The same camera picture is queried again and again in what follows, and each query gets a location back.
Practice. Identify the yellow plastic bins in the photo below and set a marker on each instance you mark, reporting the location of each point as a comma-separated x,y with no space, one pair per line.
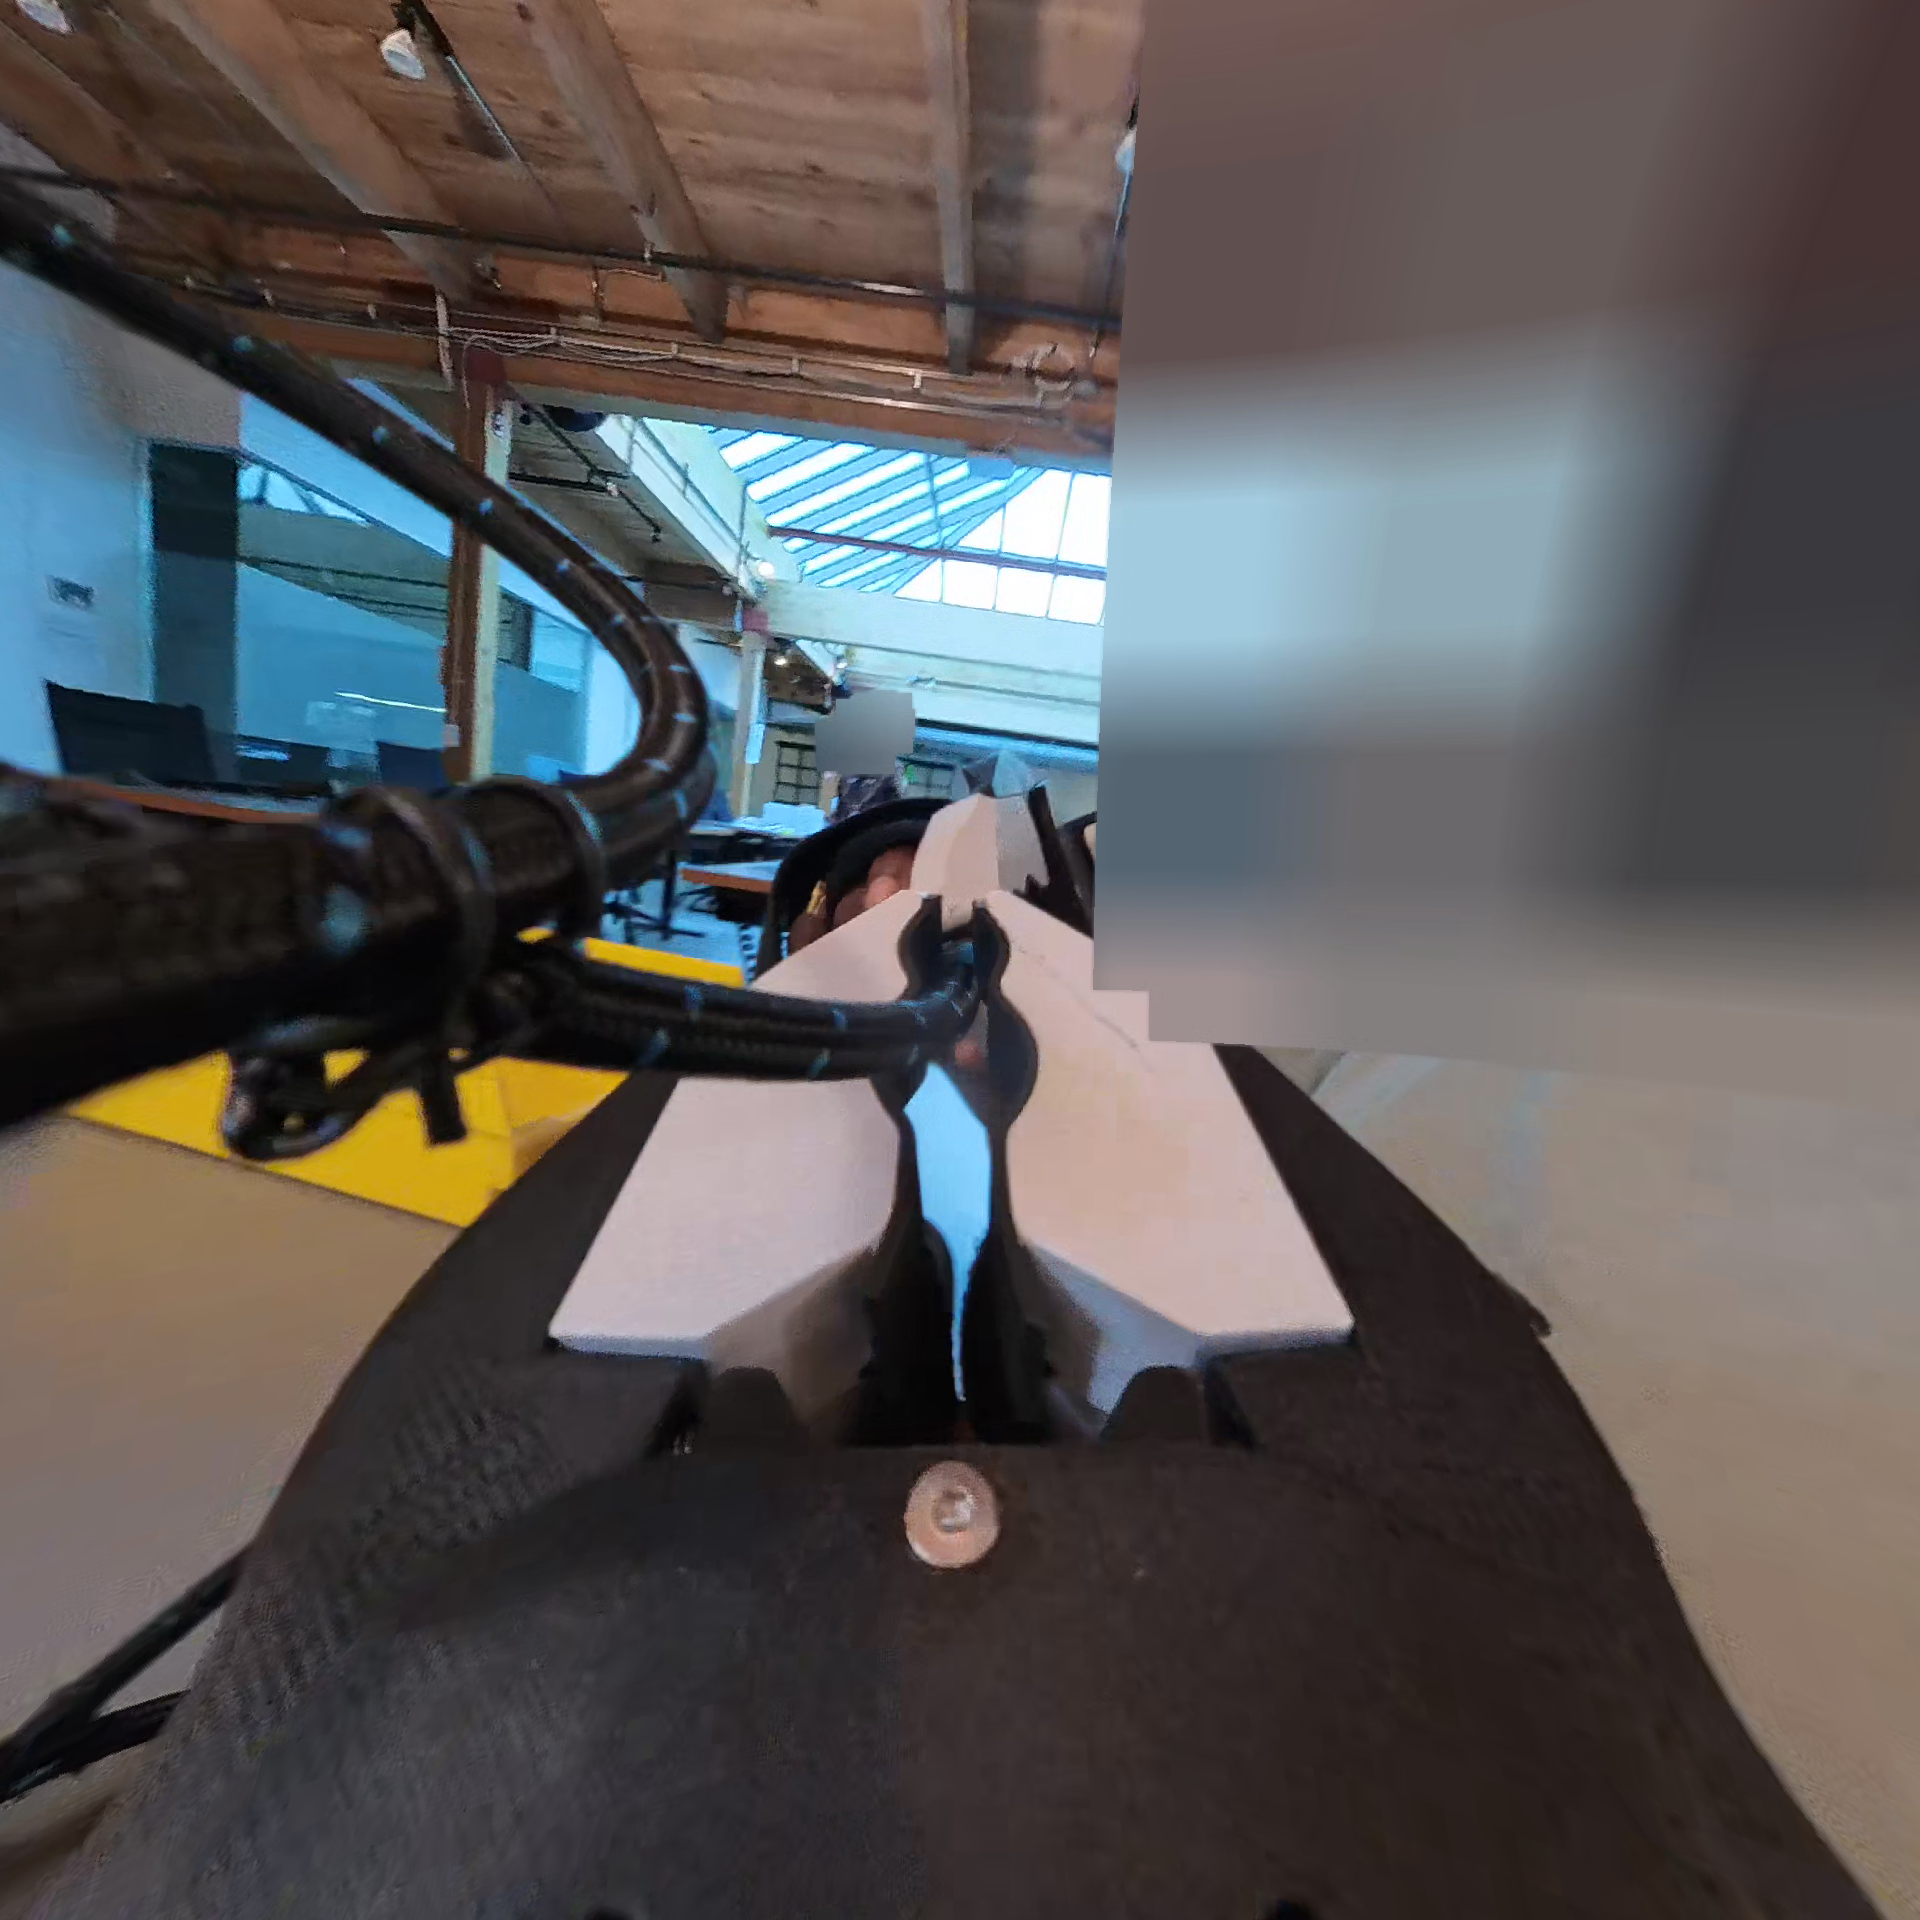
376,1140

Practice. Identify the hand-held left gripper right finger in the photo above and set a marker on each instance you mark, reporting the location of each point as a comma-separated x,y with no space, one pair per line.
1140,1201

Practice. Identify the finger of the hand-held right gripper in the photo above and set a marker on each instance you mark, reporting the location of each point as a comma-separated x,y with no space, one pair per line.
974,848

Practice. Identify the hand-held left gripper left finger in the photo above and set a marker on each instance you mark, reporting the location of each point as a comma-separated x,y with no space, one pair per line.
751,1201

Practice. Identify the person's right hand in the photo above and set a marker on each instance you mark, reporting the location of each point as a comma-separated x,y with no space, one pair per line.
886,879

